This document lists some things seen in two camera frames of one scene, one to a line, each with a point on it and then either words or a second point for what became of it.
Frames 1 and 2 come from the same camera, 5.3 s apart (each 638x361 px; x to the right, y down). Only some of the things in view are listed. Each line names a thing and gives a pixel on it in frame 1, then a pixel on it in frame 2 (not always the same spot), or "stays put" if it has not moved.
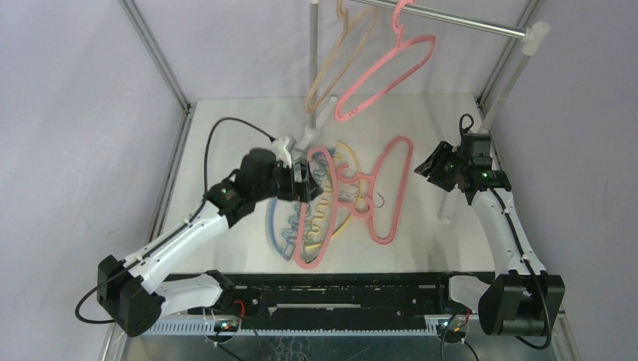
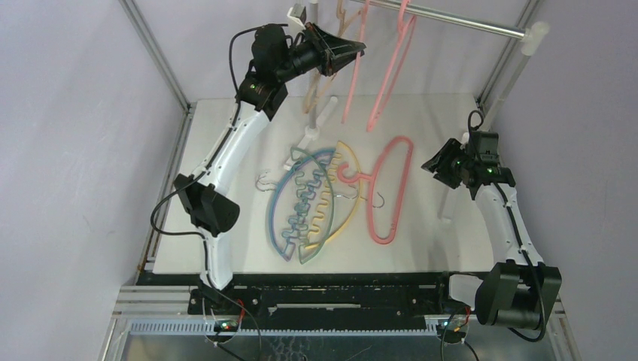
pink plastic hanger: (372, 177) stays put
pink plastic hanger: (300, 221) to (356, 69)
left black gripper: (307, 190) to (338, 52)
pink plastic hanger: (397, 9) to (402, 19)
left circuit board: (226, 326) stays put
